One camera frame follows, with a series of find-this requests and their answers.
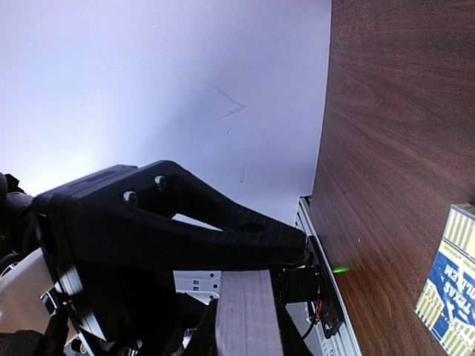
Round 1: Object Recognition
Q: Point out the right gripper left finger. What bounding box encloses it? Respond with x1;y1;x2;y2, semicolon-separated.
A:
158;298;218;355

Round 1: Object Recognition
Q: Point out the gold blue card box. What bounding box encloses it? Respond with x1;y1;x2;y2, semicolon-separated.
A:
415;203;474;355

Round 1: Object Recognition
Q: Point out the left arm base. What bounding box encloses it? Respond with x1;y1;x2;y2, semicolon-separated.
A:
271;235;344;339

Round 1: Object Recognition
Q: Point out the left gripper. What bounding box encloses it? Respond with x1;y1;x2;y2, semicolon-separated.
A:
32;161;306;343

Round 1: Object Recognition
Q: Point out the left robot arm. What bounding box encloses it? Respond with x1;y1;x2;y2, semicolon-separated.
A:
1;161;309;355

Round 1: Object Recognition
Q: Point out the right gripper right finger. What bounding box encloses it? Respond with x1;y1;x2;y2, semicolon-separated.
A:
274;298;312;356

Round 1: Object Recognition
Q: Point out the red-backed card deck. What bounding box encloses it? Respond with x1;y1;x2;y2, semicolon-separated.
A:
215;270;284;355

